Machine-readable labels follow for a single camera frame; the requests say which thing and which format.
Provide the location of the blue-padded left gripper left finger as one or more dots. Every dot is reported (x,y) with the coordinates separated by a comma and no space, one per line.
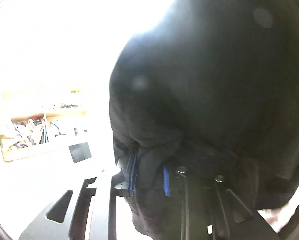
(126,178)

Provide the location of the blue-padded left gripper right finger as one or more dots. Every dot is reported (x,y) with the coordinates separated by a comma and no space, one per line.
(175,180)

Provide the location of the black quilted jacket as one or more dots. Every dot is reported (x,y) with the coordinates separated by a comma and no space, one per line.
(213,87)

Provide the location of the white machine with screen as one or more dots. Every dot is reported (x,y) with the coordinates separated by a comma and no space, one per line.
(78,146)

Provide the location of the wooden wall shelf unit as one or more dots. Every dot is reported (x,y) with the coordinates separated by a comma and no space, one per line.
(28,121)

